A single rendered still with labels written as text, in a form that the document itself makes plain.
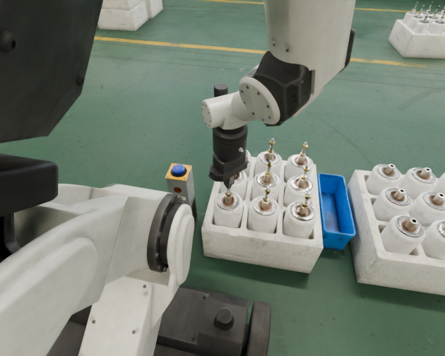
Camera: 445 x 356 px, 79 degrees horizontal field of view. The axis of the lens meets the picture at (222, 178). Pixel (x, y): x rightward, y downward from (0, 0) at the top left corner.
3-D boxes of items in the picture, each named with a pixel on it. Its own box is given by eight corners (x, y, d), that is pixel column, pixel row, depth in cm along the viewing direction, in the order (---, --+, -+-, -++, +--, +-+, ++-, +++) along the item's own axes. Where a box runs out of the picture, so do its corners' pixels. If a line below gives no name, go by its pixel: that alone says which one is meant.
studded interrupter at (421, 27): (422, 46, 227) (440, 10, 207) (412, 48, 225) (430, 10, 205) (412, 42, 233) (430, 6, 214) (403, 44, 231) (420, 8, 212)
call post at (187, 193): (193, 234, 108) (186, 181, 86) (176, 232, 109) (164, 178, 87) (198, 220, 113) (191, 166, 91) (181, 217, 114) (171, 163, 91)
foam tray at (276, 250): (310, 274, 97) (323, 248, 84) (203, 256, 102) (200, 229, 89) (306, 193, 123) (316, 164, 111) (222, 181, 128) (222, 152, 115)
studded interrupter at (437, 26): (435, 46, 228) (455, 9, 208) (430, 49, 223) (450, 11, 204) (424, 43, 233) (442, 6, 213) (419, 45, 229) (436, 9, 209)
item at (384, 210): (392, 240, 98) (418, 210, 85) (364, 236, 99) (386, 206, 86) (385, 219, 105) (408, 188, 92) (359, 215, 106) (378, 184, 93)
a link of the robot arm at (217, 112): (253, 140, 68) (258, 99, 60) (215, 153, 65) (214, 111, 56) (232, 118, 75) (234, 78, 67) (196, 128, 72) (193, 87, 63)
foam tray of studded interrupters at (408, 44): (451, 58, 227) (465, 36, 214) (402, 57, 229) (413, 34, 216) (430, 42, 254) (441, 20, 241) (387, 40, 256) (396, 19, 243)
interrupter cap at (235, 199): (227, 215, 84) (227, 213, 84) (212, 200, 88) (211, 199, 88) (244, 202, 88) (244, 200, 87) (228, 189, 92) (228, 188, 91)
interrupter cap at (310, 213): (316, 222, 82) (317, 221, 82) (291, 221, 83) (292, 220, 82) (312, 203, 88) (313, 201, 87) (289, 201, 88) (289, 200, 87)
